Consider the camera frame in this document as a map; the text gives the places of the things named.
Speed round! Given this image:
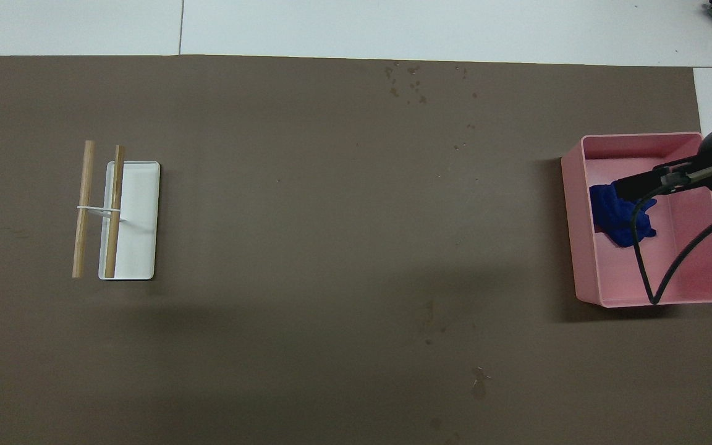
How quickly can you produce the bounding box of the blue towel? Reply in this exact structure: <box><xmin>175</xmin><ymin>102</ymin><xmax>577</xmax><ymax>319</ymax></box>
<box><xmin>589</xmin><ymin>183</ymin><xmax>658</xmax><ymax>248</ymax></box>

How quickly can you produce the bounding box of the pink plastic bin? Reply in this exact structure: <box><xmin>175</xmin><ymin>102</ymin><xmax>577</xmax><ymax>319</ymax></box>
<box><xmin>561</xmin><ymin>132</ymin><xmax>712</xmax><ymax>308</ymax></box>

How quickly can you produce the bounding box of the white rack with wooden rods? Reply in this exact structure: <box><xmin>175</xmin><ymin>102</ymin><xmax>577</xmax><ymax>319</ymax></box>
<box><xmin>77</xmin><ymin>161</ymin><xmax>162</xmax><ymax>282</ymax></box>

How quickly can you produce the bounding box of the brown table mat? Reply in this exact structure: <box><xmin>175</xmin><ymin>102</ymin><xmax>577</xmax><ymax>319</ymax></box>
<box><xmin>0</xmin><ymin>54</ymin><xmax>712</xmax><ymax>445</ymax></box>

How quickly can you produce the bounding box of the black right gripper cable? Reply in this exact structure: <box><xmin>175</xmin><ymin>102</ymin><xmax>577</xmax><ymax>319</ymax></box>
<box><xmin>631</xmin><ymin>162</ymin><xmax>712</xmax><ymax>305</ymax></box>

